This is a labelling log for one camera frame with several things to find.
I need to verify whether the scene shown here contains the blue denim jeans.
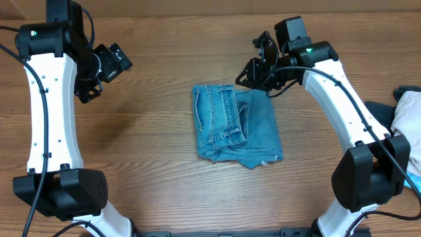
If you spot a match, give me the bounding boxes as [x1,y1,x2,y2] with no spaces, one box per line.
[191,84,284,169]

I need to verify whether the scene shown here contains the beige crumpled garment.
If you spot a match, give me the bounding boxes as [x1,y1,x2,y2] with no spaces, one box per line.
[391,91,420,176]

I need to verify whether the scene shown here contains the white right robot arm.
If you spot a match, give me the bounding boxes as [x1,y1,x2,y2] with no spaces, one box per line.
[236,32,410,236]

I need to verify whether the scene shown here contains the light blue garment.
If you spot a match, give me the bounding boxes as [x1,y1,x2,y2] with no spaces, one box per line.
[404,172,421,192]

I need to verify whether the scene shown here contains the dark navy garment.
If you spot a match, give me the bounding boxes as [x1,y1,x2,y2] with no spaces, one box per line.
[364,86,420,135]

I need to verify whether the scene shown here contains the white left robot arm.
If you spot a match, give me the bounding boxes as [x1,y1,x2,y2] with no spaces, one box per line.
[13,20,137,236]

